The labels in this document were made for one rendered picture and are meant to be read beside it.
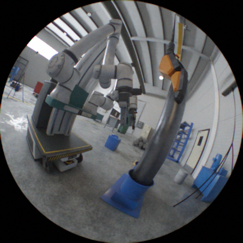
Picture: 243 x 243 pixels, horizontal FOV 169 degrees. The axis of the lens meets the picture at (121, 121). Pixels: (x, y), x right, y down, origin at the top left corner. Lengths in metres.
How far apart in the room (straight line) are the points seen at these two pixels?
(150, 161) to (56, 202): 0.86
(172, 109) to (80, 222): 1.15
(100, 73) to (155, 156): 0.68
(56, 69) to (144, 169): 0.92
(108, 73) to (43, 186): 0.99
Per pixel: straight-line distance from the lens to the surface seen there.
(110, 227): 0.85
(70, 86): 0.70
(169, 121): 0.70
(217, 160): 2.61
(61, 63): 0.54
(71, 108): 0.75
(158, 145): 0.68
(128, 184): 0.82
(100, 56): 1.25
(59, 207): 0.82
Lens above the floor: 0.77
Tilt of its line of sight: 1 degrees up
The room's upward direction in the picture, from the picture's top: 25 degrees clockwise
